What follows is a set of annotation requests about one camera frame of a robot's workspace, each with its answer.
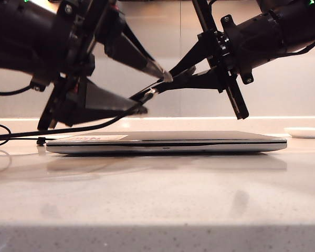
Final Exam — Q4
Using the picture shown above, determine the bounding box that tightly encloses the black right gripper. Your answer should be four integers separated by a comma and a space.
157, 16, 254, 121

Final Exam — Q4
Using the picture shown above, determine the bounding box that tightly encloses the small white dish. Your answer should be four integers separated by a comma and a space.
283, 127, 315, 139

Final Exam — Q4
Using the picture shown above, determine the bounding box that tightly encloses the silver closed laptop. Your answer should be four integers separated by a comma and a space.
46, 130, 288, 155

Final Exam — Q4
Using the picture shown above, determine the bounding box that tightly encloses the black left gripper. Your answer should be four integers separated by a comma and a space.
38, 0, 173, 131

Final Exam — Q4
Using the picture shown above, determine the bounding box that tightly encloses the black charging cable silver plug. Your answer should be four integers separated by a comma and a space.
0, 88, 159, 146

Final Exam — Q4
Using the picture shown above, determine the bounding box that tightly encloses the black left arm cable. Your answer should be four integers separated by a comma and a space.
0, 85, 34, 96

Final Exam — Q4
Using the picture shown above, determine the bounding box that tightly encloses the pink white laptop sticker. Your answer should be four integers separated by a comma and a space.
58, 134, 129, 142

